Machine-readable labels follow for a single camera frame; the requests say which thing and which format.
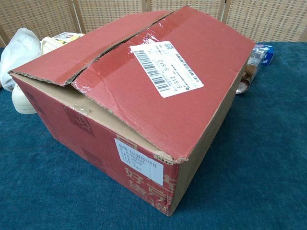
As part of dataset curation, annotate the white plastic bag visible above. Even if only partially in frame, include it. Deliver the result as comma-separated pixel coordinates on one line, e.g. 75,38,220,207
0,27,41,92

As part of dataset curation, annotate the bamboo folding screen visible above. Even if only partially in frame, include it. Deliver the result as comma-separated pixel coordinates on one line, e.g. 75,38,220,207
0,0,307,47

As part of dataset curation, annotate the clear box of brown cookies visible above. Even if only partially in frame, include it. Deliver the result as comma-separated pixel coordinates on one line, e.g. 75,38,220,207
236,46,264,95

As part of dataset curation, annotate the blue Oreo cookie pack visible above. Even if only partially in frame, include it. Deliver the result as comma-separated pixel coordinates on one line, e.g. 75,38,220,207
254,42,275,67

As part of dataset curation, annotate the red cardboard box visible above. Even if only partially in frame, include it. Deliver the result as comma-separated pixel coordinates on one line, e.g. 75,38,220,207
8,5,256,216

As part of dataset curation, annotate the dark teal table top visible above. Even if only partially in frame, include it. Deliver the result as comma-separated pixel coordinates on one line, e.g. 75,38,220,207
0,42,307,230

